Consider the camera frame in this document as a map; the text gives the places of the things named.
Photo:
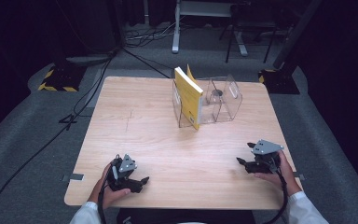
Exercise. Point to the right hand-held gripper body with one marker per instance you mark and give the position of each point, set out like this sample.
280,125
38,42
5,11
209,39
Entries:
265,157

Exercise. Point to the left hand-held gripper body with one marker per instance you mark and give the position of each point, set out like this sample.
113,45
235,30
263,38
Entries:
122,174

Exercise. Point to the clear acrylic book holder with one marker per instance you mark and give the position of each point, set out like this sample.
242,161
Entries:
227,105

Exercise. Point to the yellow book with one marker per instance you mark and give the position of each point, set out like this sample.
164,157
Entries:
189,93

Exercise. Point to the person's left hand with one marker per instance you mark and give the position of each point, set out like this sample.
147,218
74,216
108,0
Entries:
104,194

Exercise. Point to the person's right hand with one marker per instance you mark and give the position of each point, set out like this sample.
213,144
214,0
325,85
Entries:
287,179

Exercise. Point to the grey tape tab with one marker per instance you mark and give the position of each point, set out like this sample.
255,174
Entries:
299,176
74,177

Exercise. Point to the person's dark lap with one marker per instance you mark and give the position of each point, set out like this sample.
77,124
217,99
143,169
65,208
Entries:
183,217

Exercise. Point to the black yellow striped stand base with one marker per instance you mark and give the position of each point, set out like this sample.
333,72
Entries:
279,82
60,79

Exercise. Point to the slanted grey metal pole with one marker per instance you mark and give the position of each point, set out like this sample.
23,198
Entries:
295,34

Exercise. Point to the black metal chair frame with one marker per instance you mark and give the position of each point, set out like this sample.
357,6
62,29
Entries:
251,25

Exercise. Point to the white desk frame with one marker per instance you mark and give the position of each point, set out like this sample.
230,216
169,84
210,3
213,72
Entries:
176,28

